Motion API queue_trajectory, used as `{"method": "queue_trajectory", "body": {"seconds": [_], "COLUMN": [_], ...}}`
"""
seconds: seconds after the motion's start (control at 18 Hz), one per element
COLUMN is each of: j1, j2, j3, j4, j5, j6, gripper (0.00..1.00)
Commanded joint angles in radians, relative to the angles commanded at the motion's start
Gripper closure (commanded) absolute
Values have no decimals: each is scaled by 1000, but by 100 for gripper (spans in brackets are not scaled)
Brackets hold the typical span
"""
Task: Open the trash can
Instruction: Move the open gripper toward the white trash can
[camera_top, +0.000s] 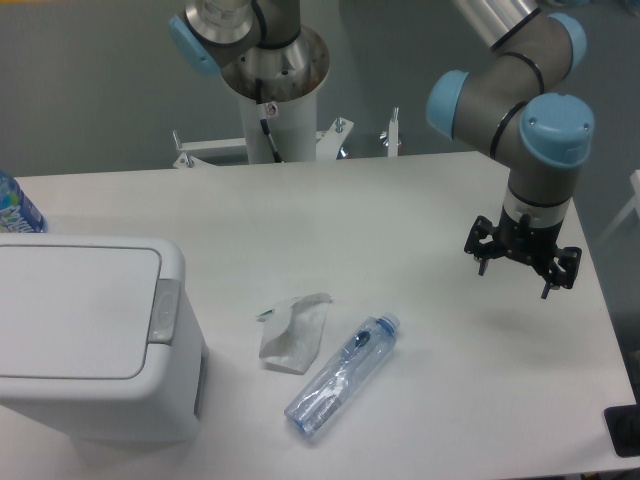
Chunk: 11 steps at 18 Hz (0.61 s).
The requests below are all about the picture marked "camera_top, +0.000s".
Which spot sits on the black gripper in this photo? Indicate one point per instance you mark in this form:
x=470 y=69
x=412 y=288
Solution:
x=528 y=235

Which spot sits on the white frame at right edge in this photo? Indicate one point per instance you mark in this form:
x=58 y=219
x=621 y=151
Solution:
x=629 y=209

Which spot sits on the black device at table edge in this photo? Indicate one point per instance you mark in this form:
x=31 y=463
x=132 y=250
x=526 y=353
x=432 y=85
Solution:
x=623 y=426

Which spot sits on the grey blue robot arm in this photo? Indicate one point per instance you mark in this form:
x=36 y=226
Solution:
x=510 y=113

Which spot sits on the blue labelled water bottle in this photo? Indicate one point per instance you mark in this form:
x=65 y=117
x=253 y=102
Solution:
x=18 y=212

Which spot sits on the empty clear plastic bottle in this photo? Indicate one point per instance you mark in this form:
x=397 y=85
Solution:
x=343 y=374

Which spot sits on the crumpled white paper wrapper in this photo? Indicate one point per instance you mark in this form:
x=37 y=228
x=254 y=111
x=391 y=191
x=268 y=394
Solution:
x=292 y=333

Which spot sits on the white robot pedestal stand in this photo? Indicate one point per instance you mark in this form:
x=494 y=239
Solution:
x=276 y=91

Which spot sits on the white push-lid trash can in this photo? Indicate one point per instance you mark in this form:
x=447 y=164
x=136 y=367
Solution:
x=98 y=337

